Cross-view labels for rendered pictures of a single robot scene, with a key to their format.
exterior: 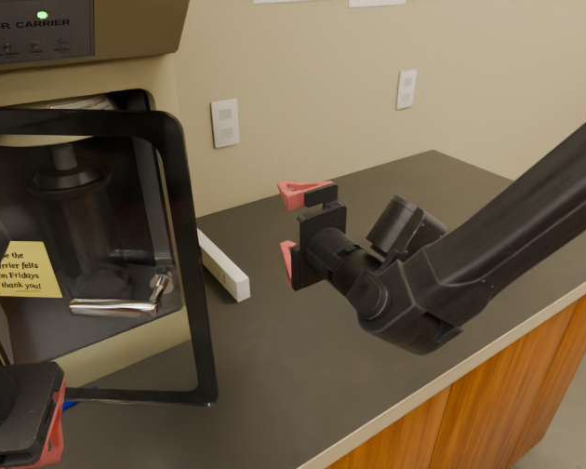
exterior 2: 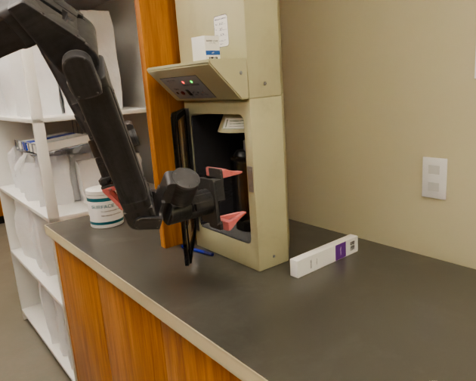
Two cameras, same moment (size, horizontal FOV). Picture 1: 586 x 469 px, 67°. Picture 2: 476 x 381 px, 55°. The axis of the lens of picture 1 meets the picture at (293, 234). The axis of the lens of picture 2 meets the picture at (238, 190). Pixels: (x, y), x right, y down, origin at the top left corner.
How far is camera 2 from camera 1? 113 cm
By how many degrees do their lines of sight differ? 80
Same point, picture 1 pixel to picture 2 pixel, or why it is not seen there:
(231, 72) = (446, 134)
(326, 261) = not seen: hidden behind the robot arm
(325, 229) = (205, 188)
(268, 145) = not seen: outside the picture
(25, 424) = (104, 178)
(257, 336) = (258, 286)
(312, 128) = not seen: outside the picture
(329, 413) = (197, 314)
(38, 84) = (214, 107)
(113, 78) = (232, 108)
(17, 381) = not seen: hidden behind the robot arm
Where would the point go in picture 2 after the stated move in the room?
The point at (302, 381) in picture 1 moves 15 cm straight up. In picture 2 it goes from (221, 303) to (216, 244)
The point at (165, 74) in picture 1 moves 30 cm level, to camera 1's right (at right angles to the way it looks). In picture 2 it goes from (247, 109) to (262, 118)
